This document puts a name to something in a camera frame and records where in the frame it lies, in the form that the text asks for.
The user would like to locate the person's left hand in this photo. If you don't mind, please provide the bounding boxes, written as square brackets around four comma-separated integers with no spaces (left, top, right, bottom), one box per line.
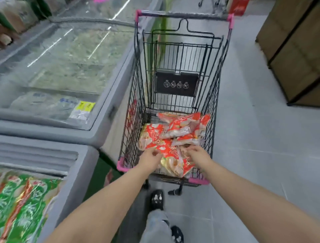
[137,148,163,173]

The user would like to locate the person's right hand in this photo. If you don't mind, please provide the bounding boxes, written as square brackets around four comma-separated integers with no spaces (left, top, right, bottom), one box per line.
[185,145,213,173]

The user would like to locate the red dumpling packet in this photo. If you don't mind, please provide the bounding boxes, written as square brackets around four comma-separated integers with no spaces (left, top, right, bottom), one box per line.
[147,144,195,179]

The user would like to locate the grey freezer with green front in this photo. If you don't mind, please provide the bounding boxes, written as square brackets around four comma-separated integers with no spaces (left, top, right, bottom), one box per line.
[0,135,100,243]

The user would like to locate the green dumpling packets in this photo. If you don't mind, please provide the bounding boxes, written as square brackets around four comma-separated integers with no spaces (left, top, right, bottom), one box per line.
[0,170,63,243]

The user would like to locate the black wire shopping cart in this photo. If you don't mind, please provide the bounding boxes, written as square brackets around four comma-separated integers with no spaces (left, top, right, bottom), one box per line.
[117,9,235,196]

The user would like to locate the person's right forearm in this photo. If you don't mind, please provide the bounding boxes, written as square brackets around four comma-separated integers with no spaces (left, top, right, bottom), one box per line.
[202,160,320,243]

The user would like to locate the person's left forearm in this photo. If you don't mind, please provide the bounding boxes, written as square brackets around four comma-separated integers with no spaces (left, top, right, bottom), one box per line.
[45,165,150,243]

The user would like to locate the person's black left shoe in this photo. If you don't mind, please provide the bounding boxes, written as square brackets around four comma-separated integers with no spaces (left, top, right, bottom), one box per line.
[150,189,165,211]

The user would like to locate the person's black shoe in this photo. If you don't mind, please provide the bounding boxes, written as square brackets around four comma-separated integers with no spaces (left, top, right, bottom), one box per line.
[171,225,184,243]
[150,189,165,211]

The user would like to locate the grey freezer with loose dumplings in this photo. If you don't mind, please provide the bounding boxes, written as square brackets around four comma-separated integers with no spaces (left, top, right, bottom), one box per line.
[0,16,143,150]

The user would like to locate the person's light trouser leg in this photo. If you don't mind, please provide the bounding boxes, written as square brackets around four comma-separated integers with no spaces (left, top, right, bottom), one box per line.
[140,209,173,243]

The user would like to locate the person's black right shoe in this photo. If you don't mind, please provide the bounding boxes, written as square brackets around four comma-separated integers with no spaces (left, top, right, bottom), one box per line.
[171,225,184,243]

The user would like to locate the black cart seat panel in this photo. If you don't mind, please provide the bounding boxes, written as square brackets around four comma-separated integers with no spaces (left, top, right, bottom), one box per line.
[155,70,200,97]

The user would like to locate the red round sticker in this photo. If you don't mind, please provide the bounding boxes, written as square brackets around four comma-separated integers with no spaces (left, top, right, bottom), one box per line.
[126,100,138,128]

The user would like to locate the clear sleeve with yellow tags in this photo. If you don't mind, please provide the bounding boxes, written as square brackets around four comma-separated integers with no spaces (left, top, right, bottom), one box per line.
[69,100,96,121]

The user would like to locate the clear frozen bags blue print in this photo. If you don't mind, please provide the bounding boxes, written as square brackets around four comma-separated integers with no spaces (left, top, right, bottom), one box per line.
[10,91,78,118]

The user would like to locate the grey metal trolley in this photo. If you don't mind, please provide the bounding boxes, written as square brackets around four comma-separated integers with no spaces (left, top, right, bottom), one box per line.
[198,0,229,13]

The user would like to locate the red box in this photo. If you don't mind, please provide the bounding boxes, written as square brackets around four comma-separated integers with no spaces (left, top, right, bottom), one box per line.
[229,0,250,16]

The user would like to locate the tan bread bag green band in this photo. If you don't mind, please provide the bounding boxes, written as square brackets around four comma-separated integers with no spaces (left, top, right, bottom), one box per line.
[0,0,38,34]
[37,0,68,15]

